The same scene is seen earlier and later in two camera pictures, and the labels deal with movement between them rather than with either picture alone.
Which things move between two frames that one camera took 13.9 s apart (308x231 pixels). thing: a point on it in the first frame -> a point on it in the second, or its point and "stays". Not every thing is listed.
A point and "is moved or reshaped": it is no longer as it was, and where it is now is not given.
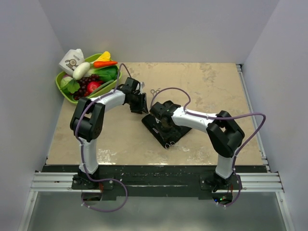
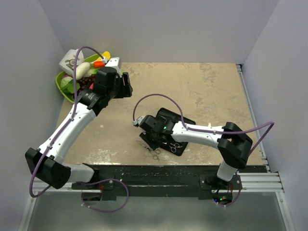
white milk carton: (72, 58) stays
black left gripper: (142, 106) -> (126, 89)
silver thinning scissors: (172, 144) -> (173, 149)
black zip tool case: (153, 125) is moved or reshaped
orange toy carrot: (97, 64) stays
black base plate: (157, 182) stays
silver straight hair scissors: (154, 92) -> (155, 152)
